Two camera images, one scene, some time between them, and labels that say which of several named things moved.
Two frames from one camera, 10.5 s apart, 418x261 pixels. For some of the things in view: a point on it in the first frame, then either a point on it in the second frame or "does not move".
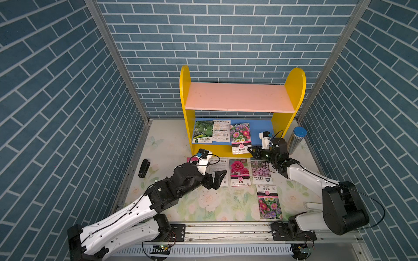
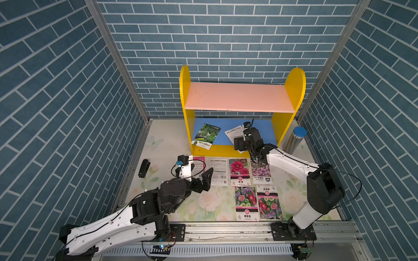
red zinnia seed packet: (269, 207) does not move
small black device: (144, 168) does not move
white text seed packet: (219, 164) does not move
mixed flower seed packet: (240, 137) → (246, 201)
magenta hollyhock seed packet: (239, 174) does not move
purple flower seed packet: (260, 172) does not move
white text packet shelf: (221, 130) → (235, 133)
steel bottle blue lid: (295, 138) does not move
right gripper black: (257, 152) → (240, 146)
